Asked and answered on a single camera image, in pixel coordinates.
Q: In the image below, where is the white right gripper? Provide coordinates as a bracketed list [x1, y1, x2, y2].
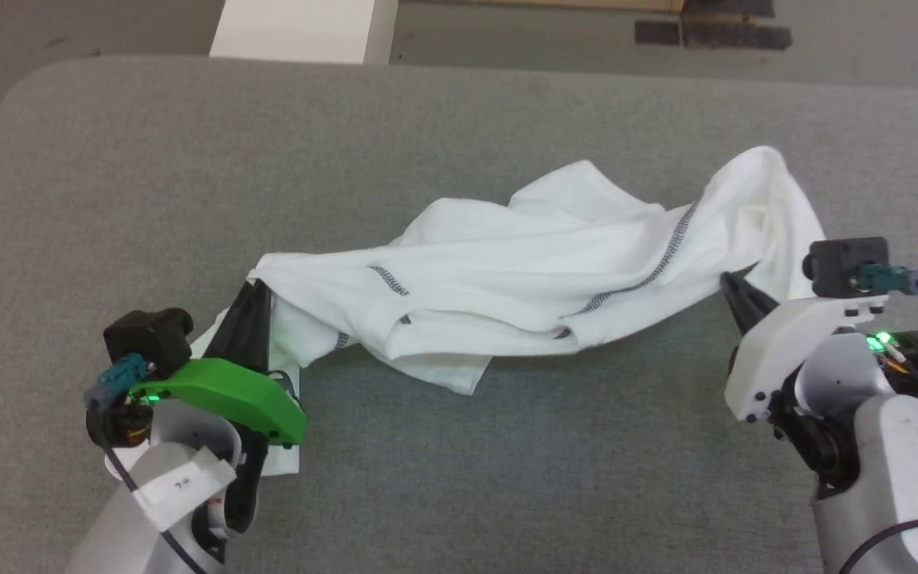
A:
[718, 271, 890, 423]

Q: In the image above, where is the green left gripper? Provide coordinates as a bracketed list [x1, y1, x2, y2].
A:
[128, 279, 308, 447]

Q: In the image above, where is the white garment with black stitching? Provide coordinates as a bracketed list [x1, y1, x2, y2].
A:
[188, 145, 828, 479]

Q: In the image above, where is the white rectangular block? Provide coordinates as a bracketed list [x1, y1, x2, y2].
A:
[210, 0, 400, 65]

